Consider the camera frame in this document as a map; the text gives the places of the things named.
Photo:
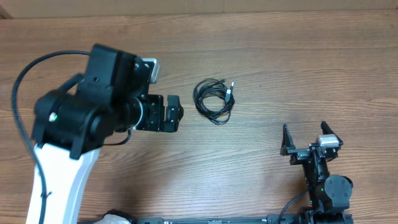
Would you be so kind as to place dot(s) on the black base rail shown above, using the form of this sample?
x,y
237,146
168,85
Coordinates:
x,y
270,219

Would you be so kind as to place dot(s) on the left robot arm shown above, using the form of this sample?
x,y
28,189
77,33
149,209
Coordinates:
x,y
73,121

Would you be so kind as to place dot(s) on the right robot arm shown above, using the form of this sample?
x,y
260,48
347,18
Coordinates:
x,y
329,194

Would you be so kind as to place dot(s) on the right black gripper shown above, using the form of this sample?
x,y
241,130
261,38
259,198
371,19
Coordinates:
x,y
298,154

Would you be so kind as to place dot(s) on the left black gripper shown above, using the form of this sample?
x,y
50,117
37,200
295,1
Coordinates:
x,y
155,121

